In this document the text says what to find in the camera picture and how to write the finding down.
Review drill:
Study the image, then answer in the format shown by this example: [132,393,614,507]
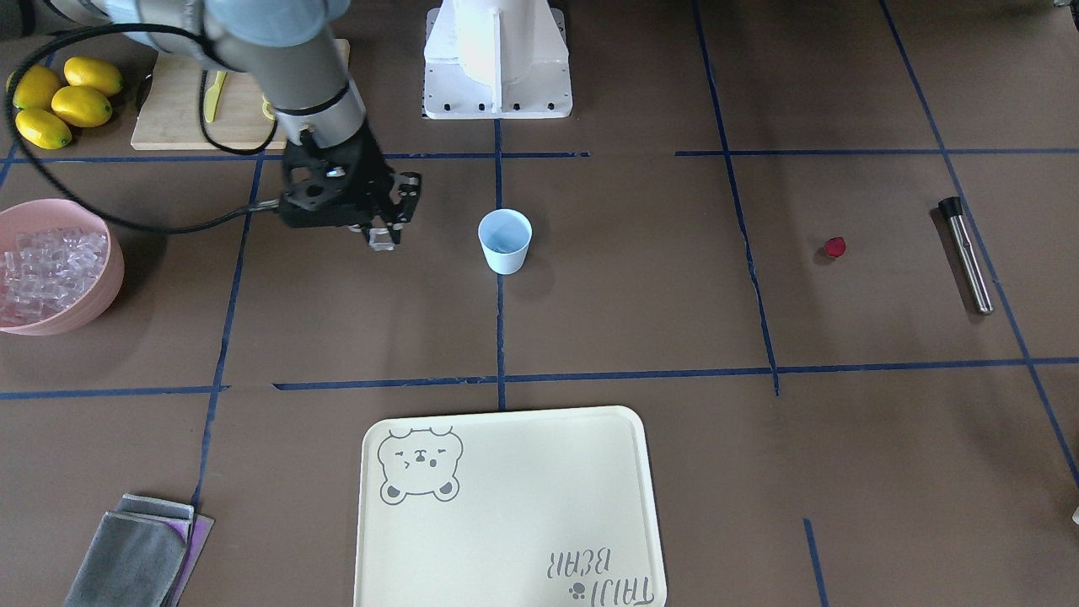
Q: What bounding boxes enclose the yellow plastic knife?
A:
[201,72,228,124]

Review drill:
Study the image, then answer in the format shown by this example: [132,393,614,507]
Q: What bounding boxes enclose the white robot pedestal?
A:
[421,1,574,121]

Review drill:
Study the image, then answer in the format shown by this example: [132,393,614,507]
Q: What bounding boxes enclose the clear ice cubes pile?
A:
[1,227,110,326]

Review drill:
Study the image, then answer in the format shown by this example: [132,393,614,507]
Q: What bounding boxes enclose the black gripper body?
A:
[278,126,397,229]

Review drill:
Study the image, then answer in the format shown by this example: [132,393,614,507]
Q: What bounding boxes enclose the pink bowl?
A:
[3,197,125,336]

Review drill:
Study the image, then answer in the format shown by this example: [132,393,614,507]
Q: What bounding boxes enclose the red strawberry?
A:
[822,237,847,259]

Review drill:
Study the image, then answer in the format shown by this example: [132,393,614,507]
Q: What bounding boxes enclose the steel muddler black tip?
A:
[937,196,995,315]

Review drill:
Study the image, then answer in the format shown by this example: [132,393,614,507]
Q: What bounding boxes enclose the wooden cutting board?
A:
[131,39,351,152]

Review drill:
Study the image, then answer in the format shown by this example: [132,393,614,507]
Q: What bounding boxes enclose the light blue plastic cup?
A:
[477,208,534,276]

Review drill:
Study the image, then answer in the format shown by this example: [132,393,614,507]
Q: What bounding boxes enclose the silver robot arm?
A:
[3,1,421,250]

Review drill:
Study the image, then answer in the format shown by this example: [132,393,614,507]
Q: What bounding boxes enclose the clear ice cube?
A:
[363,227,399,252]

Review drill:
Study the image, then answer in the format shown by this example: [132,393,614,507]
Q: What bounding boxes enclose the cream bear tray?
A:
[353,405,669,606]

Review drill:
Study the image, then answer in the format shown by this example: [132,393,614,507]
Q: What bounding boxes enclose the grey purple folded cloth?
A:
[64,493,215,606]

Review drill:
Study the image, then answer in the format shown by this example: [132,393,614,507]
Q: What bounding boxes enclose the yellow lemon slices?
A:
[260,97,276,121]

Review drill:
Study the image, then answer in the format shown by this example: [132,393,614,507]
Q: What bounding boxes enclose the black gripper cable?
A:
[4,24,283,235]

